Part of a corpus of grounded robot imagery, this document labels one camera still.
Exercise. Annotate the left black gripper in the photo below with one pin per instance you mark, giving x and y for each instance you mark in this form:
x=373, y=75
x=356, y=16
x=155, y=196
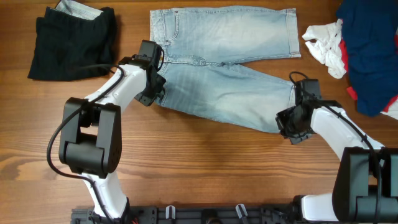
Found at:
x=145, y=99

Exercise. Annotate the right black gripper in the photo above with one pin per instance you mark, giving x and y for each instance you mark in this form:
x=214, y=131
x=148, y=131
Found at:
x=293, y=137

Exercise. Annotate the light blue denim shorts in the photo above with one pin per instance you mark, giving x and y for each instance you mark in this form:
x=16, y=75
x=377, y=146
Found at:
x=206, y=52

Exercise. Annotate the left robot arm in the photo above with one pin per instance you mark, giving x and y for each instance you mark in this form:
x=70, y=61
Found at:
x=91, y=134

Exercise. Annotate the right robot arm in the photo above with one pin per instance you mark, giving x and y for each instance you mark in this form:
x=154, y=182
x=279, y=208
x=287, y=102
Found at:
x=365, y=189

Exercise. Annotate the white crumpled garment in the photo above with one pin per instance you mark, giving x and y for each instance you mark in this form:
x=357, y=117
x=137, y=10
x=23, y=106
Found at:
x=323, y=43

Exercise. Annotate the folded black shorts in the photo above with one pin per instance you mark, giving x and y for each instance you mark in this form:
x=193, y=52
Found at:
x=70, y=37

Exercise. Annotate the navy blue red garment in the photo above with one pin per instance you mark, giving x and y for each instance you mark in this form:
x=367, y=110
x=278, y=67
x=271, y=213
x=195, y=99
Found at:
x=369, y=30

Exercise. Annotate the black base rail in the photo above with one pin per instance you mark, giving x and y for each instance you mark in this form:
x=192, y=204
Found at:
x=266, y=214

